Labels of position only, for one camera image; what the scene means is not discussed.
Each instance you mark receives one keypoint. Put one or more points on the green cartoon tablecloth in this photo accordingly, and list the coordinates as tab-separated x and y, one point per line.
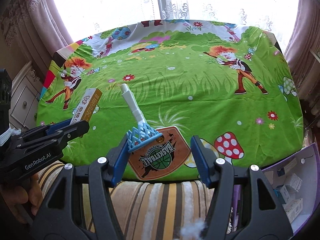
229	84

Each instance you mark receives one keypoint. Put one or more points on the purple cardboard box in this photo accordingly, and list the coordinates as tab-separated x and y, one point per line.
297	176

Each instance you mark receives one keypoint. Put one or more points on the basketball hoop toy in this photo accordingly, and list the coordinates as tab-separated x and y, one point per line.
154	153

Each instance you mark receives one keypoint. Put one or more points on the white box with label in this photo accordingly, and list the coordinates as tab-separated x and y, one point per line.
293	209

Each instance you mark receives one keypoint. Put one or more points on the striped cushion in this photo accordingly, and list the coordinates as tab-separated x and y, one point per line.
160	211

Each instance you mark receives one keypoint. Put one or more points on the yellow white long box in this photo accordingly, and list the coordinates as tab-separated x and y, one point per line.
87	105

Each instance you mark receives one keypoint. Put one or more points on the lace curtain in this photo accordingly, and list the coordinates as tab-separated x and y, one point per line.
84	17

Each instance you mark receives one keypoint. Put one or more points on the cream cabinet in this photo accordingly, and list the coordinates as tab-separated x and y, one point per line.
25	96

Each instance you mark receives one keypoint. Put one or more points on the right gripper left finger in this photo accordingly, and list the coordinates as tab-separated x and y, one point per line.
79	205

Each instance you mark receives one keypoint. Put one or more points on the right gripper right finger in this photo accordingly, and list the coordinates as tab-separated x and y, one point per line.
261	215

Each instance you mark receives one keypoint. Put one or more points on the left hand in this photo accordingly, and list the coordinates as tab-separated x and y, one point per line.
17	195

